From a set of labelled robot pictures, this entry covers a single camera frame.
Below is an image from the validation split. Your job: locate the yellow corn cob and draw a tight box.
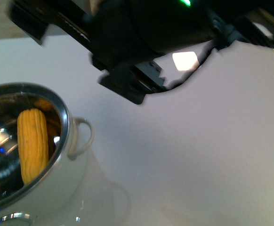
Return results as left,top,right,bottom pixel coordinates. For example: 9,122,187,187
17,108,48,185

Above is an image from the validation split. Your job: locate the white electric cooking pot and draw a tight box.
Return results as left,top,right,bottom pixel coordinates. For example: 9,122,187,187
0,83,94,226

